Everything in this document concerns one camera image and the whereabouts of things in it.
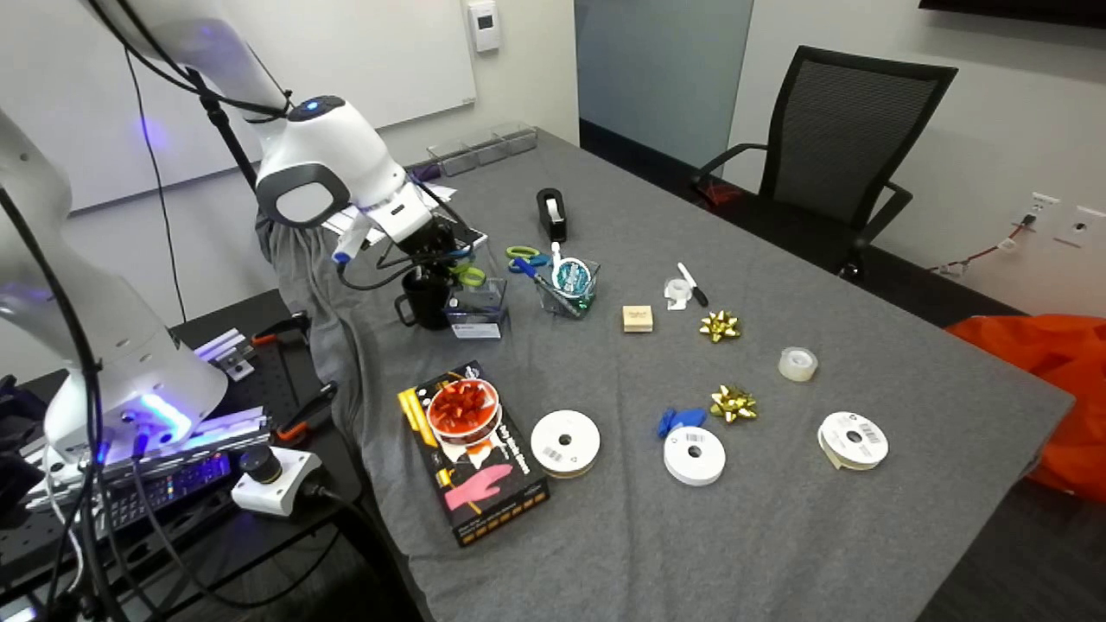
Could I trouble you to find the white box with black knob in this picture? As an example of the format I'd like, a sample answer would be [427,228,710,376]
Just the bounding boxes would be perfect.
[226,442,324,518]

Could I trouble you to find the black yellow bow box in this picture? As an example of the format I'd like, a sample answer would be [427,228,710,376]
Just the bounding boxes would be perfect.
[395,358,554,548]

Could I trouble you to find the red bow ribbon spool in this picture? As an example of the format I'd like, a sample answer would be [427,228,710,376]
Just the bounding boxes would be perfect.
[422,374,506,448]

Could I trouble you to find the red handled tool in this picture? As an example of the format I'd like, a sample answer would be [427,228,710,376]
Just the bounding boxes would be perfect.
[270,391,342,446]

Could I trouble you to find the black mesh office chair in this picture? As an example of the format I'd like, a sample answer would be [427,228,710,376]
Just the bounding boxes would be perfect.
[692,43,962,281]

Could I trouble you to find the white wall plate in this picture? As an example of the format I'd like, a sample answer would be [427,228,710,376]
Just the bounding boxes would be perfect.
[1051,202,1106,254]

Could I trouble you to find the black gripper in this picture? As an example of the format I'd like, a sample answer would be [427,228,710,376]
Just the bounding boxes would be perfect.
[395,210,468,293]

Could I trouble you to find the gold gift bow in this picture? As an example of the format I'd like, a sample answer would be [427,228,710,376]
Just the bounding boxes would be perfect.
[694,306,741,346]
[703,379,760,428]

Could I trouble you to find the white wall thermostat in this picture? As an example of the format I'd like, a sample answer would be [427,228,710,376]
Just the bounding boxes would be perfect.
[464,0,505,58]

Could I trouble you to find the clear acrylic holder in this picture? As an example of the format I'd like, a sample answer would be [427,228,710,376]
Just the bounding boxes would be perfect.
[442,274,512,346]

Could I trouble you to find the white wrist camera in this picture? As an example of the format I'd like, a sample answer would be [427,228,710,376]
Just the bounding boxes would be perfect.
[324,187,436,269]

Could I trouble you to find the clear package with teal label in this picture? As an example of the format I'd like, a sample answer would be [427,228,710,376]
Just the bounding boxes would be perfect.
[533,243,601,321]

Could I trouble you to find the wall whiteboard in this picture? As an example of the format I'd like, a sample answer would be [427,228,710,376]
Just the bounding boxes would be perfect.
[0,0,481,217]

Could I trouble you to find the clear plastic organizer tray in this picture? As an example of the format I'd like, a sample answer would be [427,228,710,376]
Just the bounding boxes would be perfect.
[410,125,547,182]

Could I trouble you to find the white marker pen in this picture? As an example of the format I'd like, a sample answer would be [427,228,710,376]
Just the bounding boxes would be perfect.
[673,260,710,311]

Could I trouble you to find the orange plastic bag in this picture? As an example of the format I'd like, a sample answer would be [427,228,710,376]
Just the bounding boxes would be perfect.
[942,311,1106,506]

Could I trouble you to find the small green blue scissors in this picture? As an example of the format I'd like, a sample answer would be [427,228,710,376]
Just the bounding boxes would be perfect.
[500,237,554,283]

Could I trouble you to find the small clear tape holder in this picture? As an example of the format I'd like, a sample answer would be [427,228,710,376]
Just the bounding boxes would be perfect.
[660,274,698,315]

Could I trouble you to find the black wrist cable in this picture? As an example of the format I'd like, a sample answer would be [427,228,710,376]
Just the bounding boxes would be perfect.
[339,243,422,293]

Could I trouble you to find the small white cup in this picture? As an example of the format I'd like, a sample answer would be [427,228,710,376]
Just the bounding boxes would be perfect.
[774,342,822,388]

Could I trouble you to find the white spool with gold ribbon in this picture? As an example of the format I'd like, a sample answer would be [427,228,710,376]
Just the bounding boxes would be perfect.
[525,408,606,479]

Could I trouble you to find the black wall television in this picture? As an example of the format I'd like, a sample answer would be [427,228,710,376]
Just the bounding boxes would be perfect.
[917,0,1106,32]

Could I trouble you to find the small beige box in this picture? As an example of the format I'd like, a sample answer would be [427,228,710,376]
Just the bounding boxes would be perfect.
[617,300,656,339]

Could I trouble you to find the black robot cart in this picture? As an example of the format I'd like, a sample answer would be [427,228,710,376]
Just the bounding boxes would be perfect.
[0,285,384,622]

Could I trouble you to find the grey tablecloth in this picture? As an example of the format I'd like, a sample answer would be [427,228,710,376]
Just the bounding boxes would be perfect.
[256,125,1082,622]

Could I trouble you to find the white wall outlet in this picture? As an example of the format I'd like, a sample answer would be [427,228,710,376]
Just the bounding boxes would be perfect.
[1019,187,1065,228]

